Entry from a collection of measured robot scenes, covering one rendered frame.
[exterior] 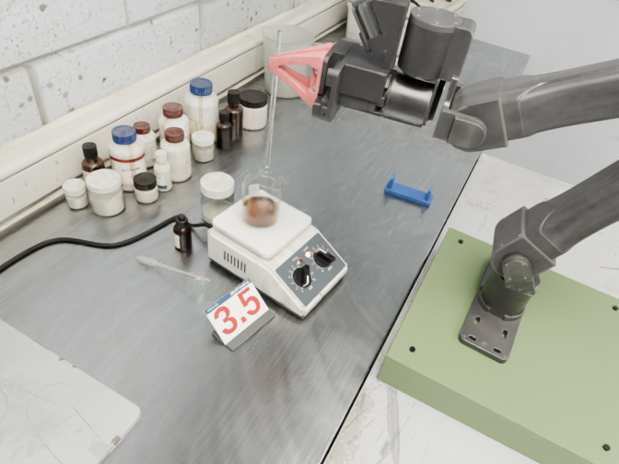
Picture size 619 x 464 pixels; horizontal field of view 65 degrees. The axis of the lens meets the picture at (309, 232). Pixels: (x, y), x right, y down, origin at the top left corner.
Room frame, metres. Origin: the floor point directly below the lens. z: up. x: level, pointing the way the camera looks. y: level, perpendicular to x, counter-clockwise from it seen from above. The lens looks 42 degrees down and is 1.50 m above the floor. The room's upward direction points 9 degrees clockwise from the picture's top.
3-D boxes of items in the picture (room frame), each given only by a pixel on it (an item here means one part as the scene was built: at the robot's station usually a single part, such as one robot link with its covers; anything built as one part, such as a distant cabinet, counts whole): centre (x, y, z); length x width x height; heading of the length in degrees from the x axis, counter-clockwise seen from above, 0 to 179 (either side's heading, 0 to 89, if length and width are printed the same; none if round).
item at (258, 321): (0.45, 0.08, 0.92); 0.09 x 0.06 x 0.04; 147
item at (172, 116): (0.86, 0.31, 0.95); 0.06 x 0.06 x 0.11
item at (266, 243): (0.59, 0.08, 0.98); 0.12 x 0.12 x 0.01; 61
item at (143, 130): (0.81, 0.36, 0.94); 0.05 x 0.05 x 0.09
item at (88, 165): (0.70, 0.41, 0.95); 0.04 x 0.04 x 0.10
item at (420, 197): (0.84, -0.19, 0.92); 0.10 x 0.03 x 0.04; 75
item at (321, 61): (0.59, 0.03, 1.25); 0.09 x 0.07 x 0.07; 78
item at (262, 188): (0.59, 0.08, 1.03); 0.07 x 0.06 x 0.08; 76
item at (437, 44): (0.54, -0.13, 1.28); 0.12 x 0.09 x 0.12; 76
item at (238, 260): (0.58, 0.05, 0.94); 0.22 x 0.13 x 0.08; 61
